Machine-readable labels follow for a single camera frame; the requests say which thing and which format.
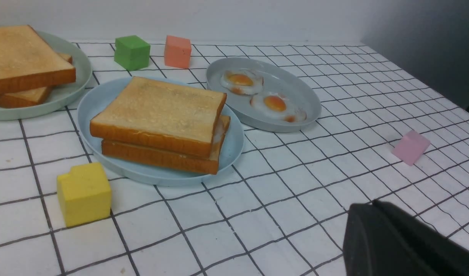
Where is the orange cube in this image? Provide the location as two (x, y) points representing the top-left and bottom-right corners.
(163, 35), (192, 69)

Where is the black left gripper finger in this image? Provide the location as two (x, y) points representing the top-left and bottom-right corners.
(343, 200), (469, 276)

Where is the pink cube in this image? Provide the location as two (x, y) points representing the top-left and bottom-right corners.
(392, 130), (431, 166)

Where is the toast slice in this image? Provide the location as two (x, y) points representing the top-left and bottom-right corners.
(101, 115), (231, 175)
(90, 76), (228, 158)
(0, 53), (73, 108)
(0, 25), (76, 94)

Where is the green cube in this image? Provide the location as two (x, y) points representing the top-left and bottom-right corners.
(114, 35), (151, 71)

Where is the light green plate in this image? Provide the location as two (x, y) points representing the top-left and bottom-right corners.
(0, 30), (93, 121)

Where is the yellow cube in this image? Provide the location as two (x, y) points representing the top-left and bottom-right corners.
(56, 162), (112, 227)

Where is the white checkered tablecloth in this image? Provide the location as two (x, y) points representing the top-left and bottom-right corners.
(0, 44), (469, 276)

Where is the grey plate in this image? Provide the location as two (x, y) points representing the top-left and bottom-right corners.
(205, 57), (321, 133)

